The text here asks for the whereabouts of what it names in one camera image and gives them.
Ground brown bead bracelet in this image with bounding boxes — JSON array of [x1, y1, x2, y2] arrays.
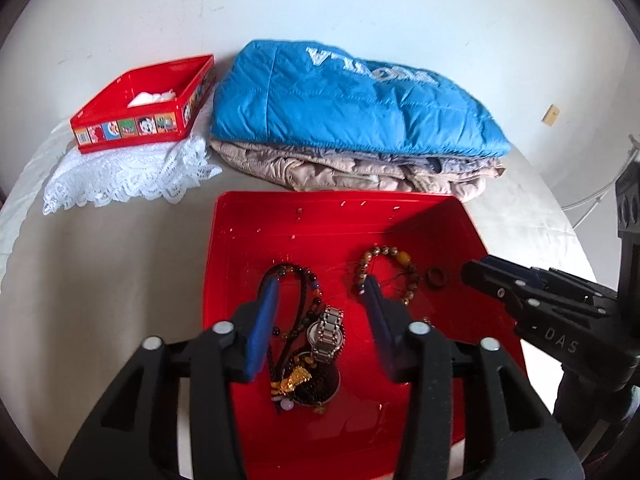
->
[[352, 244, 422, 306]]

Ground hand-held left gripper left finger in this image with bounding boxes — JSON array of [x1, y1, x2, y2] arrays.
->
[[57, 277, 281, 480]]

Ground white tissue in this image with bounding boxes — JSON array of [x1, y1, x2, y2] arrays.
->
[[127, 89, 177, 108]]

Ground black bead bracelet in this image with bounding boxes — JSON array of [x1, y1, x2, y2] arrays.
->
[[287, 367, 343, 407]]

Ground small red cartoon box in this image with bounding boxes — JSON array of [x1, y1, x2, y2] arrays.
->
[[69, 54, 217, 155]]

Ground beige folded jacket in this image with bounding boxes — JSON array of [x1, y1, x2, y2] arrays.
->
[[210, 137, 506, 203]]

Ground white cable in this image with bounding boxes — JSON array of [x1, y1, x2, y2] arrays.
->
[[562, 132, 640, 231]]

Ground white lace cloth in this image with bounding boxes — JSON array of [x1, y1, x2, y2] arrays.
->
[[42, 132, 223, 217]]

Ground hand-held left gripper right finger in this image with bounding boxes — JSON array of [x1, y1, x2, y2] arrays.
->
[[362, 276, 583, 480]]

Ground large red plastic tray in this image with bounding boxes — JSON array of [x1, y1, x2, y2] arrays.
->
[[202, 190, 528, 480]]

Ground gold ornament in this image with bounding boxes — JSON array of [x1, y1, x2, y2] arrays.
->
[[270, 364, 315, 397]]

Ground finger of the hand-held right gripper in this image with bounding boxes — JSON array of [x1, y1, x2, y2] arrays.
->
[[482, 255, 621, 307], [460, 259, 601, 328]]

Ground blue quilted jacket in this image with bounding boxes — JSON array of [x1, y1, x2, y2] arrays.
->
[[209, 39, 512, 161]]

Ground black bead necklace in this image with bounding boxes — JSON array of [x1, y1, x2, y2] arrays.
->
[[259, 262, 346, 413]]

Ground silver metal wristwatch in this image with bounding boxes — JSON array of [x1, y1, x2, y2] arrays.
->
[[306, 306, 347, 365]]

